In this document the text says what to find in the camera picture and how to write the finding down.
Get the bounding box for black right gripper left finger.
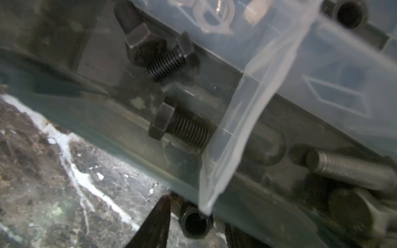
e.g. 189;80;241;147
125;195;171;248

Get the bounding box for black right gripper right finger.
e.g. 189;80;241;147
225;223;270;248

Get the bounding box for dark hex nut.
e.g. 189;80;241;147
179;203;213;239

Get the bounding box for silver hex bolt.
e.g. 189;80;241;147
328;187;397;239
305;149;397;192

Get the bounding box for black hex bolt on table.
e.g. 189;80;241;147
148;101;209;148

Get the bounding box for silver hex bolt on table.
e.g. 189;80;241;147
328;187;397;239

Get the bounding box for clear plastic organizer box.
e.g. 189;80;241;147
1;1;397;248

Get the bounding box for black hex bolt in box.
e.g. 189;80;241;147
114;1;167;67

